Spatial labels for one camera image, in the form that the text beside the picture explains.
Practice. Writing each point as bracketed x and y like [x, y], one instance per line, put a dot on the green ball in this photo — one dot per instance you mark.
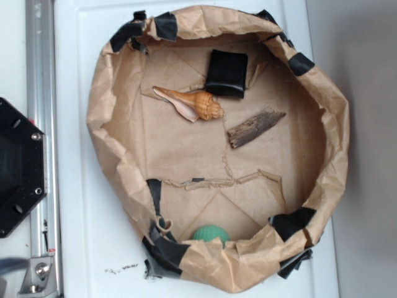
[208, 233]

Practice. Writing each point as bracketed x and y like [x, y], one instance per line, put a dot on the brown paper bag bin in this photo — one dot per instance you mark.
[273, 196]

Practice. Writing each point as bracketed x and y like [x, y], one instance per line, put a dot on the orange conch seashell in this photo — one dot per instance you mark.
[192, 106]

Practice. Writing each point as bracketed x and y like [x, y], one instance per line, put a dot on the weathered wood piece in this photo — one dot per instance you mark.
[253, 127]

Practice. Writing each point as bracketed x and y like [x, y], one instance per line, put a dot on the black rectangular pouch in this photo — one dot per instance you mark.
[227, 74]

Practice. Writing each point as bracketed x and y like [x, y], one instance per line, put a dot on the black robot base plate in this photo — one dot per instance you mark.
[22, 167]

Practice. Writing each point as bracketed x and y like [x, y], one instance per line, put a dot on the aluminium rail profile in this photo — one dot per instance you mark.
[45, 230]

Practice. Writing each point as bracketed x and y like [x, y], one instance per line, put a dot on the metal corner bracket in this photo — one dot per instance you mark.
[40, 279]

